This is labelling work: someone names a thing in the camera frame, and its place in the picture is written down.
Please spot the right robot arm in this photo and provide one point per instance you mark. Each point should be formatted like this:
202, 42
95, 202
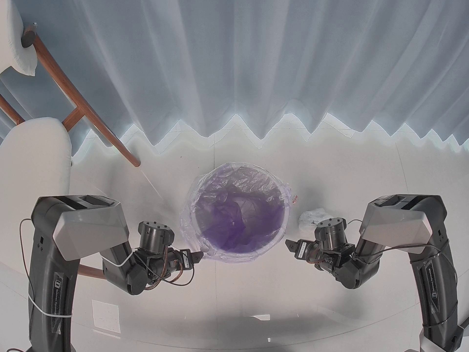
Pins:
395, 222

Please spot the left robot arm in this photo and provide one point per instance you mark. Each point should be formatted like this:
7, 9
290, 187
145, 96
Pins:
91, 226

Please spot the purple plastic bag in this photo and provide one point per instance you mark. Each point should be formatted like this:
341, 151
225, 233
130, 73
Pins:
238, 226

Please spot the clear plastic wrapper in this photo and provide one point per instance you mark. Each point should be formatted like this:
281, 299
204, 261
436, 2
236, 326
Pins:
307, 220

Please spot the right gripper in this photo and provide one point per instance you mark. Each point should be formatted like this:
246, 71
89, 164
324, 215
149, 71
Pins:
311, 251

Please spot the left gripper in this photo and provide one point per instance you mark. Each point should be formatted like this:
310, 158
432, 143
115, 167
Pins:
179, 262

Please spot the white trash bin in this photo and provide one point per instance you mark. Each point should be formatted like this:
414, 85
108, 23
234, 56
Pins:
273, 196

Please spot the white padded wooden chair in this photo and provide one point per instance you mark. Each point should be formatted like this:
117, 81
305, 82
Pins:
36, 152

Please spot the pale blue curtain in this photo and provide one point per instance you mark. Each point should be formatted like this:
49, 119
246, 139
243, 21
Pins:
256, 50

